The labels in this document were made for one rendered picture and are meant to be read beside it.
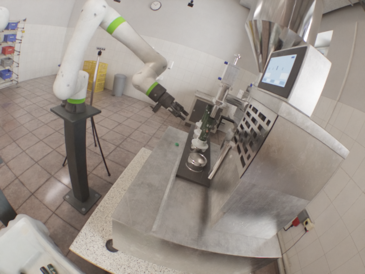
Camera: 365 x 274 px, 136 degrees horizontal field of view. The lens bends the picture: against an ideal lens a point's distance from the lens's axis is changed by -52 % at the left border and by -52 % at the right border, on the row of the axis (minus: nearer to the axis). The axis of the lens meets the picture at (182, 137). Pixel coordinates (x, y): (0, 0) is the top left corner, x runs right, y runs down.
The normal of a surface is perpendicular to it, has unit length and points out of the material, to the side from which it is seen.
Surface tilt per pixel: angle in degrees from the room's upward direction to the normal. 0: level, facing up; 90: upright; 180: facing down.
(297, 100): 90
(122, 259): 0
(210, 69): 90
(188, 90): 90
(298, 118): 90
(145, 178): 0
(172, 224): 0
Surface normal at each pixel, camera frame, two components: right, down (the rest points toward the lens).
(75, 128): 0.91, 0.40
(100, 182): 0.32, -0.84
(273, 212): -0.15, 0.41
